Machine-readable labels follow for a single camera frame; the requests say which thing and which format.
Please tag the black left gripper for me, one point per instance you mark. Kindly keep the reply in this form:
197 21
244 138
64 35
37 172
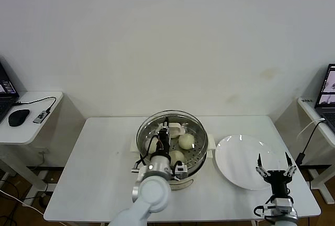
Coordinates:
163 145

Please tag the black laptop beside mouse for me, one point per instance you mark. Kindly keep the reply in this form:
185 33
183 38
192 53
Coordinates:
6 92

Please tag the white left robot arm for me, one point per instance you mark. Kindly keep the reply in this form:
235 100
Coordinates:
151 194

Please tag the white side table with label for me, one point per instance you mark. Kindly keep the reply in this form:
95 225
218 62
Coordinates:
290 116

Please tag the black computer mouse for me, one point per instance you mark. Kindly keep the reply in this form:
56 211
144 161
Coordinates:
19 117

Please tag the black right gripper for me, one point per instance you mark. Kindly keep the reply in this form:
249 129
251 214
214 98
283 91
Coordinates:
278 181

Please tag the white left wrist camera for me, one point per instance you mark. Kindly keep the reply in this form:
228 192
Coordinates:
181 169

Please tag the white side table with mouse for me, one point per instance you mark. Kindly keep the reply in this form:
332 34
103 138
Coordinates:
39 131

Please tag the round white plate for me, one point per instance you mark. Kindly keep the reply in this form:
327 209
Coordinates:
235 160

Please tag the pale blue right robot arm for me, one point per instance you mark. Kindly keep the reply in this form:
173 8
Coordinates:
284 210

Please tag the grey usb hub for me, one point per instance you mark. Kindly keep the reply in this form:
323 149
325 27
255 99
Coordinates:
41 117

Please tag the stainless steel steamer basket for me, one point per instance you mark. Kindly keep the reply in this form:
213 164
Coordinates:
201 155

